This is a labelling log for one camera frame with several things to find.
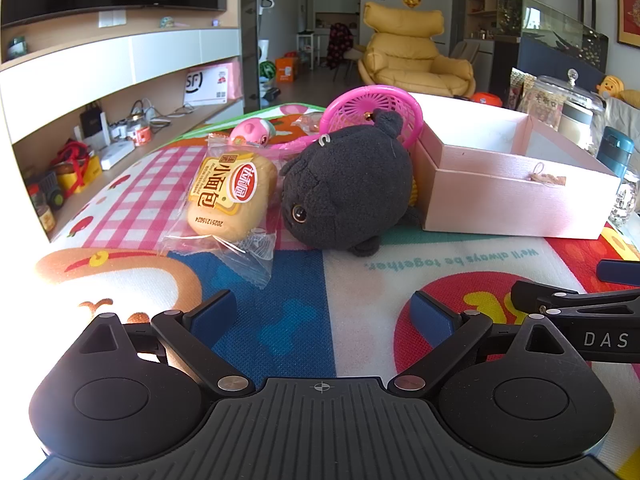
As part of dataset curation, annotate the colourful printed play mat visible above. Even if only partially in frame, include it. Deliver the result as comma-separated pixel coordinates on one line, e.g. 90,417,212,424
35,102,640,466

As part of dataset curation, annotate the pink pig toy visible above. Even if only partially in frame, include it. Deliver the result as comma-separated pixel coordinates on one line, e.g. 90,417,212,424
229,116,275,147

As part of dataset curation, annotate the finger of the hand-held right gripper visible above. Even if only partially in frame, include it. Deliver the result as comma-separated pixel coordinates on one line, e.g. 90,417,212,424
511,281,640,317
597,259,640,283

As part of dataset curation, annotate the pink plastic basket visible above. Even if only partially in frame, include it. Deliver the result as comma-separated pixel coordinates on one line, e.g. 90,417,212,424
319,85,426,153

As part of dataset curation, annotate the white and pink parcel box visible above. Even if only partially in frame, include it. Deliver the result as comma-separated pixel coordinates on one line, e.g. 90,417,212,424
184,62,236,106

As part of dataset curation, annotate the grey dining chair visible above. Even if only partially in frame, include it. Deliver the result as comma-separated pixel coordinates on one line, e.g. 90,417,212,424
450,40,481,61

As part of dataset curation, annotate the bread packet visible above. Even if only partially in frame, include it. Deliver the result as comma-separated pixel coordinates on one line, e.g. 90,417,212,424
159,132,280,291

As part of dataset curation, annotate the stack of snack packets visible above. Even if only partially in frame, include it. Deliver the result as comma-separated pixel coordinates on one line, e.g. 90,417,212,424
510,67,538,111

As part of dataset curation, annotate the teal thermos bottle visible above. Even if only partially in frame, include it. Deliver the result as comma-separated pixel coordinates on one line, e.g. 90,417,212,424
597,126,635,181

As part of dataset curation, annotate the red and yellow bag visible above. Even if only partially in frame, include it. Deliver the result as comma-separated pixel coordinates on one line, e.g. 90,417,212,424
50,140,103,193

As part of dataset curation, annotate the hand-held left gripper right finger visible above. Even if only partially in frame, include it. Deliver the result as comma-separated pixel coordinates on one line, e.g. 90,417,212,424
387,290,586,395

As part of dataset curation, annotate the small spice jar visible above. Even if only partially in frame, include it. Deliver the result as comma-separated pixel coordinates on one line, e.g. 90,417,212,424
27,184,56,233

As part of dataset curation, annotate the glass fish tank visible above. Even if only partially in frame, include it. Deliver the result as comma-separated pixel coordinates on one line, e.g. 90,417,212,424
497,0,608,73

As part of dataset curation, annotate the white stick vacuum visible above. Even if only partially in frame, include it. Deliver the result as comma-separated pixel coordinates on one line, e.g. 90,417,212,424
257,0,276,66

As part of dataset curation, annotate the white bottle with grey cap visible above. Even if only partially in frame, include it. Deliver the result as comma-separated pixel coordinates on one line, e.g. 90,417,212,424
557,104,595,147

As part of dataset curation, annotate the grey sofa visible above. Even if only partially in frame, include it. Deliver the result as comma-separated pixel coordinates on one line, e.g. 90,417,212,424
607,92,640,161

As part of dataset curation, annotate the orange carton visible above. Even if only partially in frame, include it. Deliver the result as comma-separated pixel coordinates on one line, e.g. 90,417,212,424
275,56,299,83

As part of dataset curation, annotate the white shelf rack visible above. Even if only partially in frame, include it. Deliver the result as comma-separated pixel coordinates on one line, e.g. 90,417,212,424
296,31,316,68

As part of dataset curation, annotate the black plush cat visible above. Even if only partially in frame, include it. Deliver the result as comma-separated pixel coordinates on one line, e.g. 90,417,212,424
277,110,423,258

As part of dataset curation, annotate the white flat device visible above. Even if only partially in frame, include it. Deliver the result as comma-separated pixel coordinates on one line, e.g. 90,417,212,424
100,140,136,171

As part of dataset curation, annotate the dark spotted cloth on rack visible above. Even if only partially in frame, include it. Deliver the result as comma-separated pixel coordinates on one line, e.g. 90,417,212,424
327,22,353,71

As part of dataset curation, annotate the glass jar of seeds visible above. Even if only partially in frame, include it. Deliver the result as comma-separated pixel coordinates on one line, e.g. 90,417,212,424
607,170,640,233

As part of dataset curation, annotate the white wall cabinet unit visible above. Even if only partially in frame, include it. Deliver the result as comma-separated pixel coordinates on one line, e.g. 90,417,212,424
0,10,246,241

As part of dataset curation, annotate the small clear snack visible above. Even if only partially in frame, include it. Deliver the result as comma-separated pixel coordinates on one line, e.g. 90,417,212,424
292,114,323,137

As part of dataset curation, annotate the framed wall picture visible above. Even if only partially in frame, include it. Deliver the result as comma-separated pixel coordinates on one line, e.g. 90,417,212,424
614,0,640,48

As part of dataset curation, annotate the yellow padded armchair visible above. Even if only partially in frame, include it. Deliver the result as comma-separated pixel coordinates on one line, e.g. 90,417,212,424
357,2,476,98

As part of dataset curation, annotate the large glass peanut jar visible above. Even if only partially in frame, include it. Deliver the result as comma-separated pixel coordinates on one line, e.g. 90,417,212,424
517,69,608,156

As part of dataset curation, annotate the yellow duck toy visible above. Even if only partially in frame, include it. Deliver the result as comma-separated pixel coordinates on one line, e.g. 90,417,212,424
597,75,626,98

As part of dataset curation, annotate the pink cardboard box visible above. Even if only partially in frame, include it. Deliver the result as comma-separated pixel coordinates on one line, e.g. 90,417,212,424
412,94,621,241

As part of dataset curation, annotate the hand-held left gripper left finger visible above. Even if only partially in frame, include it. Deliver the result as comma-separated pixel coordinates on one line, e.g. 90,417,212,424
75,290,257,395

